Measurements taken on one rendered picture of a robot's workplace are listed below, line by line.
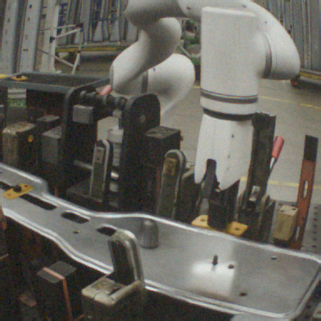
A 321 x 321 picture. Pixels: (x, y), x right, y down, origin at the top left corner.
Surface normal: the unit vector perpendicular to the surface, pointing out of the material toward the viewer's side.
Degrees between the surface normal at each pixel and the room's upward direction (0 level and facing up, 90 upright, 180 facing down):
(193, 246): 0
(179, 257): 0
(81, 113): 90
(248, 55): 89
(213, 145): 85
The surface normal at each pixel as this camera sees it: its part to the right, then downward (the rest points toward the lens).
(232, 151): 0.76, 0.24
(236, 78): 0.09, 0.35
